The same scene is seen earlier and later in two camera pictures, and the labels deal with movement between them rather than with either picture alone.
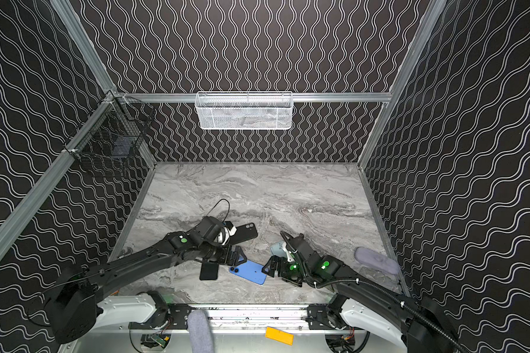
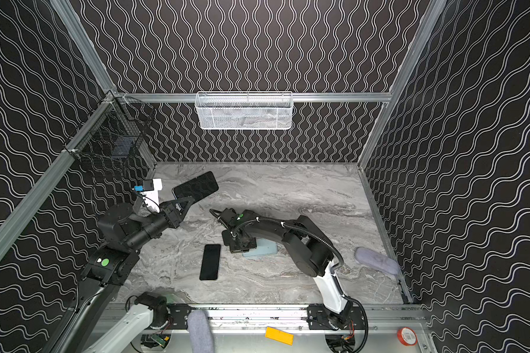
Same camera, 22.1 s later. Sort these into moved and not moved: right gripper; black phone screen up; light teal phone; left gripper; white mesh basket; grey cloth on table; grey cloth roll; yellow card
Moved: right gripper; light teal phone; left gripper
Not moved: yellow card; white mesh basket; black phone screen up; grey cloth on table; grey cloth roll
